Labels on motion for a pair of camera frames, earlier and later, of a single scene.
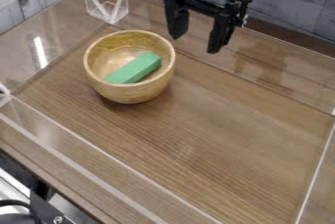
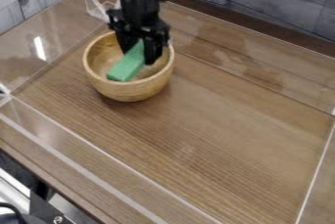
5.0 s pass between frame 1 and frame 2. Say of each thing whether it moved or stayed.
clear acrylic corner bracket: stayed
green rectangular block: moved
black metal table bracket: stayed
